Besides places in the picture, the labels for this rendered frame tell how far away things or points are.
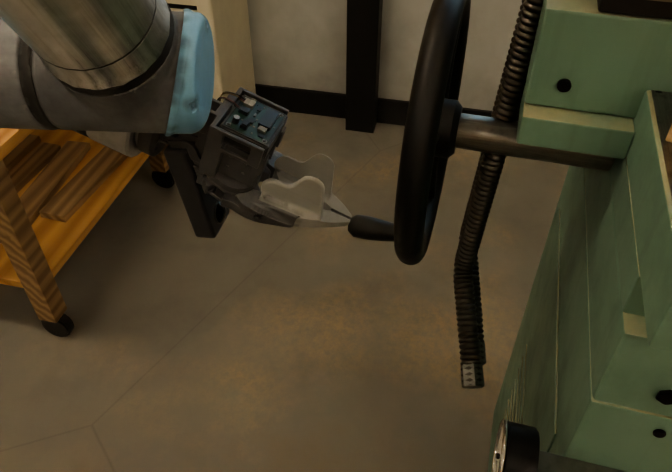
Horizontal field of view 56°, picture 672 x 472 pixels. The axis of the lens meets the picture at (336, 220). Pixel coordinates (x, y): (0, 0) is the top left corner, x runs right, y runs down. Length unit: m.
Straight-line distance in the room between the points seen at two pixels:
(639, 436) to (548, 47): 0.34
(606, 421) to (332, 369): 0.90
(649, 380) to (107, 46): 0.45
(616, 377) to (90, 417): 1.12
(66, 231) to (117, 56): 1.19
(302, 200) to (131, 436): 0.90
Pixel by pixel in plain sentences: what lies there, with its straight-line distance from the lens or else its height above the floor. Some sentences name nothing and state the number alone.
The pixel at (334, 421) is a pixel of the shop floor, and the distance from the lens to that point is 1.36.
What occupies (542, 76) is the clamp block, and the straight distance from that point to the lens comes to 0.59.
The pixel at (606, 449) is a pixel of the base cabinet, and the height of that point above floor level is 0.65.
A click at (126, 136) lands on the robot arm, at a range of 0.60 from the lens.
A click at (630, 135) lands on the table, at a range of 0.60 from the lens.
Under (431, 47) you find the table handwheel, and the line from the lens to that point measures 0.54.
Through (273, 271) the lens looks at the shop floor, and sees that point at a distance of 1.62.
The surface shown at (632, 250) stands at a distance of 0.53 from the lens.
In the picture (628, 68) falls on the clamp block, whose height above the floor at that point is 0.92.
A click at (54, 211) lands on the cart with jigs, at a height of 0.20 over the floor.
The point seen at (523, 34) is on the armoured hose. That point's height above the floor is 0.91.
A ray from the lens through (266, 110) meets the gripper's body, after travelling 0.60.
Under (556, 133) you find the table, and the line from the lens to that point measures 0.59.
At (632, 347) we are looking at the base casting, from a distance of 0.53.
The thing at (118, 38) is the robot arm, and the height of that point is 1.00.
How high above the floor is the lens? 1.17
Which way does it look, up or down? 42 degrees down
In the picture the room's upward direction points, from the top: straight up
